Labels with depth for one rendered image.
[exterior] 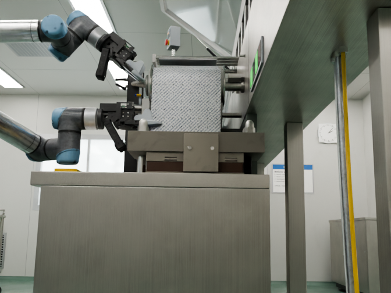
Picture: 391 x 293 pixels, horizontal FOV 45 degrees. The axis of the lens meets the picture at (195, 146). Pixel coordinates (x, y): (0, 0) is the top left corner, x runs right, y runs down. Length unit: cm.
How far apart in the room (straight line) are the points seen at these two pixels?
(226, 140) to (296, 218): 47
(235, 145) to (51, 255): 59
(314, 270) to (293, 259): 561
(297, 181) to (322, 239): 563
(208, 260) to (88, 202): 36
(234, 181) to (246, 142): 14
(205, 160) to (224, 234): 22
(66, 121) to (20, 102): 628
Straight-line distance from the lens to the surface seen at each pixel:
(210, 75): 165
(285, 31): 100
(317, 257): 733
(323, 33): 102
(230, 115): 179
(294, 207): 172
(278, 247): 722
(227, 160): 139
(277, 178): 725
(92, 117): 161
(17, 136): 164
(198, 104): 161
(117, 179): 133
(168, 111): 161
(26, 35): 170
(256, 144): 139
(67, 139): 161
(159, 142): 139
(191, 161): 135
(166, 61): 201
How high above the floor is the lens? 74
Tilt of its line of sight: 10 degrees up
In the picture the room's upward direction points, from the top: 1 degrees clockwise
